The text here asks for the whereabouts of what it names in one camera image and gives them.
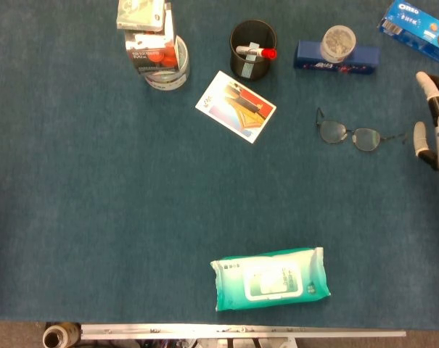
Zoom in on thin wire-frame eyeglasses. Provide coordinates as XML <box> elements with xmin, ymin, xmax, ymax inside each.
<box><xmin>315</xmin><ymin>107</ymin><xmax>409</xmax><ymax>152</ymax></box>

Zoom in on blue Oreo cookie box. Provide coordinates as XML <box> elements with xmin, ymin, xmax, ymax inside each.
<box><xmin>377</xmin><ymin>0</ymin><xmax>439</xmax><ymax>70</ymax></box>

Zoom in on clear round pin container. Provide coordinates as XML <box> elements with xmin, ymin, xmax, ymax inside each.
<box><xmin>320</xmin><ymin>25</ymin><xmax>357</xmax><ymax>63</ymax></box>

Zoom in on dark blue rectangular box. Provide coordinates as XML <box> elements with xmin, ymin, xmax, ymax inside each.
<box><xmin>293</xmin><ymin>39</ymin><xmax>382</xmax><ymax>75</ymax></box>

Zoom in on black mesh pen holder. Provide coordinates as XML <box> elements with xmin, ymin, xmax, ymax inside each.
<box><xmin>229</xmin><ymin>20</ymin><xmax>279</xmax><ymax>82</ymax></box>

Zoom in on red-capped grey marker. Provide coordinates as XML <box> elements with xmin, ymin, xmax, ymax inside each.
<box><xmin>235</xmin><ymin>45</ymin><xmax>278</xmax><ymax>60</ymax></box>

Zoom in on colourful printed postcard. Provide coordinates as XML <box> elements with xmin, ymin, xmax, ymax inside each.
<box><xmin>194</xmin><ymin>70</ymin><xmax>277</xmax><ymax>145</ymax></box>

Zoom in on light blue patterned strip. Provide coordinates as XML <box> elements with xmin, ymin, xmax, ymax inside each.
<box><xmin>240</xmin><ymin>41</ymin><xmax>260</xmax><ymax>79</ymax></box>

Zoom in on green white wet wipes pack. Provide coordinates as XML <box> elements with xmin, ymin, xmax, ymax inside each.
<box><xmin>209</xmin><ymin>246</ymin><xmax>332</xmax><ymax>312</ymax></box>

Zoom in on clear round plastic jar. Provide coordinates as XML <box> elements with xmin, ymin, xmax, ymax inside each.
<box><xmin>144</xmin><ymin>34</ymin><xmax>191</xmax><ymax>91</ymax></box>

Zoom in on small green white box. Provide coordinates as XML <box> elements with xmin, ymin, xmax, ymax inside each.
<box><xmin>116</xmin><ymin>0</ymin><xmax>167</xmax><ymax>31</ymax></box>

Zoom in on blue felt table cloth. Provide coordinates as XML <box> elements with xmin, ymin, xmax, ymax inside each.
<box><xmin>0</xmin><ymin>0</ymin><xmax>439</xmax><ymax>331</ymax></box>

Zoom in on brown tape roll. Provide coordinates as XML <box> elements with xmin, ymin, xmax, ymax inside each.
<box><xmin>42</xmin><ymin>322</ymin><xmax>82</xmax><ymax>348</ymax></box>

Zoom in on aluminium rail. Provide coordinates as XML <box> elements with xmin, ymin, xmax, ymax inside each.
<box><xmin>80</xmin><ymin>323</ymin><xmax>407</xmax><ymax>341</ymax></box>

